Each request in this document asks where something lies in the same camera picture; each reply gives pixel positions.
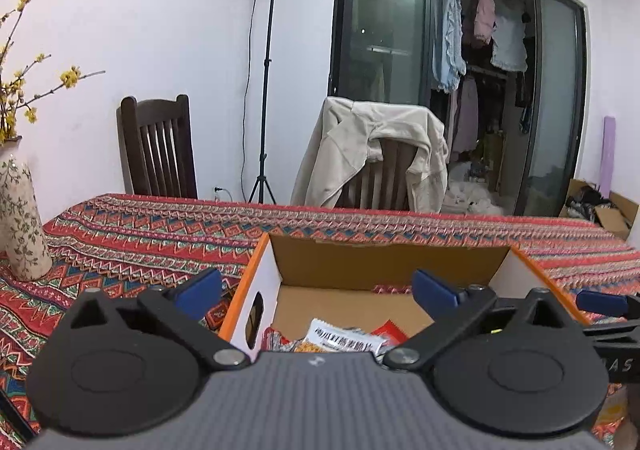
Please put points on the pink hanging garment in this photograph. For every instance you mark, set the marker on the pink hanging garment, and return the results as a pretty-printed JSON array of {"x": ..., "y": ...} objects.
[{"x": 484, "y": 22}]

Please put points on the yellow flower branches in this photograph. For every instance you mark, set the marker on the yellow flower branches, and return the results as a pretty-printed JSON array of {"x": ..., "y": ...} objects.
[{"x": 15, "y": 101}]

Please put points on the cardboard box on floor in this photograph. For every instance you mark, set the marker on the cardboard box on floor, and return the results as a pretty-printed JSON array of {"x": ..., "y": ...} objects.
[{"x": 615, "y": 213}]

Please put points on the purple rolled yoga mat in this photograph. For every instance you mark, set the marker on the purple rolled yoga mat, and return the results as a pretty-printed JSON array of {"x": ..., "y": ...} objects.
[{"x": 607, "y": 156}]

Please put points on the beige jacket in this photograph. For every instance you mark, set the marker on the beige jacket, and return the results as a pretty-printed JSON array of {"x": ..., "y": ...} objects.
[{"x": 349, "y": 134}]

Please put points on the light blue hanging shirt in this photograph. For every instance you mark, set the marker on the light blue hanging shirt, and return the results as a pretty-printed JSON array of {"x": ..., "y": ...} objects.
[{"x": 448, "y": 65}]

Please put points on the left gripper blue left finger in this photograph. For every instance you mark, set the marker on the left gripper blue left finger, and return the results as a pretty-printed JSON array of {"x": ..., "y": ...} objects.
[{"x": 197, "y": 296}]

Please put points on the studio light on stand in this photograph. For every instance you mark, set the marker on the studio light on stand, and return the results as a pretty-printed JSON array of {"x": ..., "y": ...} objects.
[{"x": 261, "y": 189}]

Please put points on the chair with beige jacket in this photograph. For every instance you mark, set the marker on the chair with beige jacket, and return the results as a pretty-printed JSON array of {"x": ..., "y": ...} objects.
[{"x": 381, "y": 185}]

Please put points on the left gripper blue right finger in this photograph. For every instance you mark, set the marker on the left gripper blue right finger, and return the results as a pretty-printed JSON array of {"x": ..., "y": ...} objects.
[{"x": 435, "y": 296}]

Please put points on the black framed glass sliding door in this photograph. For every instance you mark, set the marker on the black framed glass sliding door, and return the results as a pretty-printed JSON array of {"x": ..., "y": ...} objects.
[{"x": 507, "y": 78}]

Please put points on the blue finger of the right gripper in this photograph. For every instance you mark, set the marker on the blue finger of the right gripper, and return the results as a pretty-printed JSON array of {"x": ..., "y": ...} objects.
[{"x": 610, "y": 305}]

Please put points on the dark wooden chair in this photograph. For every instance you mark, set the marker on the dark wooden chair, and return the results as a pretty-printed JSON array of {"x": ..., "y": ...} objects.
[{"x": 158, "y": 146}]

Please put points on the red cardboard snack box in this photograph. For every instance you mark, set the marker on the red cardboard snack box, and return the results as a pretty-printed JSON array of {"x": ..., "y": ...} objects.
[{"x": 289, "y": 282}]

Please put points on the white hanging top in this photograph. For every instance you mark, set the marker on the white hanging top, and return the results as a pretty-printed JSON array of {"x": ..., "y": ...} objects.
[{"x": 509, "y": 52}]

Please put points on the large red blue snack bag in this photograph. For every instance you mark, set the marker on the large red blue snack bag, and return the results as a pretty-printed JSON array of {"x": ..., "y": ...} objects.
[{"x": 275, "y": 341}]

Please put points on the colourful patterned tablecloth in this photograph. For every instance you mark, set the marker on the colourful patterned tablecloth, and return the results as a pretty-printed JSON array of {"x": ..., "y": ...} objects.
[{"x": 95, "y": 356}]

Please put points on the white cracker snack packet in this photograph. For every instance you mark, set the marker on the white cracker snack packet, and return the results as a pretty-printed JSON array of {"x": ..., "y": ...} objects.
[{"x": 325, "y": 337}]

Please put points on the floral ceramic vase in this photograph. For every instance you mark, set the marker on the floral ceramic vase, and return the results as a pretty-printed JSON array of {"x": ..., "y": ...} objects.
[{"x": 22, "y": 237}]

